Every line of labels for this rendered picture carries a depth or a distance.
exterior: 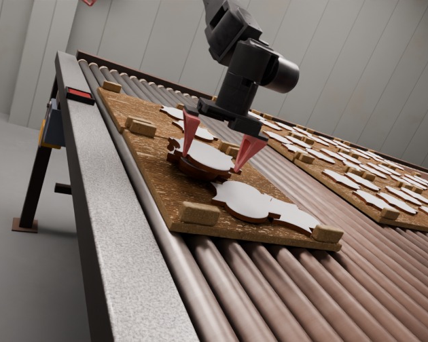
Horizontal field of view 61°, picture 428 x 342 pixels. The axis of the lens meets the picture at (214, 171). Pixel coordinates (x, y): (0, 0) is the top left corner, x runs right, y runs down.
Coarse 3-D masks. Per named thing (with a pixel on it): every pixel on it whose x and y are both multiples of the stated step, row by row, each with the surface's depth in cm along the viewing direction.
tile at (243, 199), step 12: (216, 192) 66; (228, 192) 66; (240, 192) 68; (252, 192) 70; (216, 204) 62; (228, 204) 61; (240, 204) 63; (252, 204) 64; (264, 204) 66; (240, 216) 60; (252, 216) 60; (264, 216) 61; (276, 216) 64
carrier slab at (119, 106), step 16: (112, 96) 112; (128, 96) 122; (112, 112) 95; (128, 112) 101; (144, 112) 109; (160, 112) 118; (128, 128) 86; (160, 128) 98; (176, 128) 105; (208, 144) 102
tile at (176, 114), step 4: (164, 108) 121; (168, 108) 124; (172, 108) 127; (164, 112) 118; (168, 112) 117; (172, 112) 120; (176, 112) 122; (180, 112) 125; (168, 116) 116; (172, 116) 116; (176, 116) 116; (180, 116) 118; (180, 120) 116
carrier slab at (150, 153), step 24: (144, 144) 79; (168, 144) 86; (144, 168) 66; (168, 168) 70; (240, 168) 91; (168, 192) 60; (192, 192) 64; (264, 192) 80; (168, 216) 52; (264, 240) 59; (288, 240) 61; (312, 240) 64
